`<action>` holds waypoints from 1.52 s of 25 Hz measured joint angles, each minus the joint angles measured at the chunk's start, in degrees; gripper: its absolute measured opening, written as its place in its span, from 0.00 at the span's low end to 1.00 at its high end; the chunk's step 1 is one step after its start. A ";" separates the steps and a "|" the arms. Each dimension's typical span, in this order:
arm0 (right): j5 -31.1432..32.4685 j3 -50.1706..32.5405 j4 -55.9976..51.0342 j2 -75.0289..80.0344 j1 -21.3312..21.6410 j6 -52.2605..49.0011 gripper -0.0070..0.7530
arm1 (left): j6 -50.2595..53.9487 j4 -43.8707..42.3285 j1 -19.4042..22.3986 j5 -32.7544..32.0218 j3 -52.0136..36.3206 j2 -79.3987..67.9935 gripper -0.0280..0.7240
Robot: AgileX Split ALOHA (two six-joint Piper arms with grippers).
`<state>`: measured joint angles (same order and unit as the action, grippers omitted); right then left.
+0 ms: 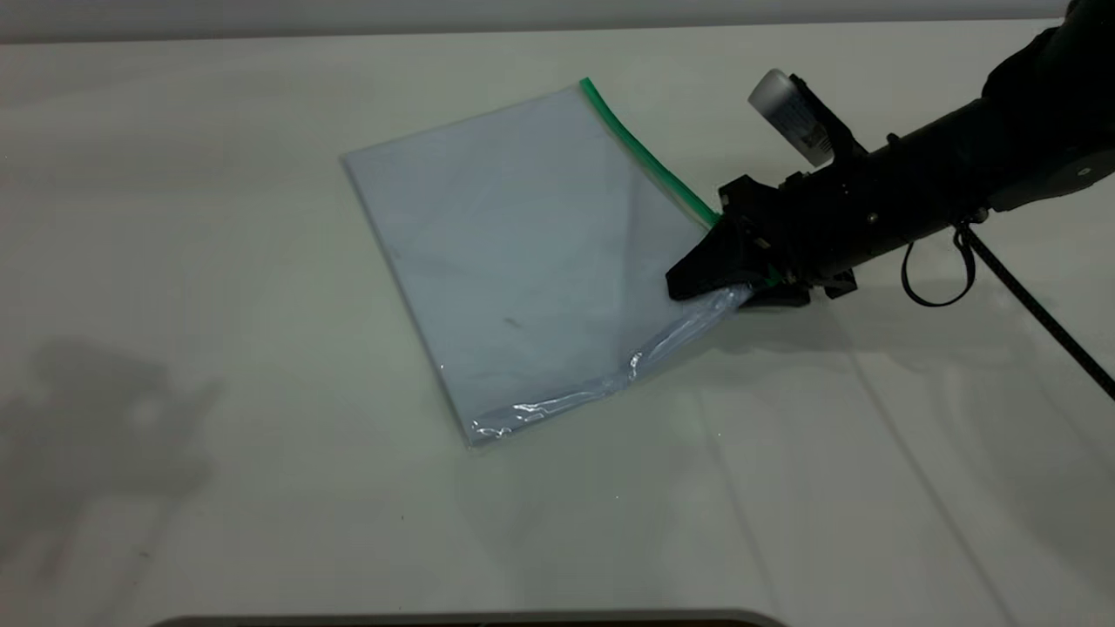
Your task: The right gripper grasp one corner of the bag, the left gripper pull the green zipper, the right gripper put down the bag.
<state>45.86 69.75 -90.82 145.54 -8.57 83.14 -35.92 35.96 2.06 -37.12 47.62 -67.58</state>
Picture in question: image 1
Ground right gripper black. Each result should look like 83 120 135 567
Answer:
666 155 917 308

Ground clear zip bag green strip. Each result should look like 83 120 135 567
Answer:
341 77 755 448

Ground dark rounded base panel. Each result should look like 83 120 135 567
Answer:
148 609 789 627

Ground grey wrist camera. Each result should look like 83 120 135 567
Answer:
747 68 868 168

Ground thin black cable loop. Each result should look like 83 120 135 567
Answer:
901 221 979 308

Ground black braided cable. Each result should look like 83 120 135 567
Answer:
963 226 1115 401

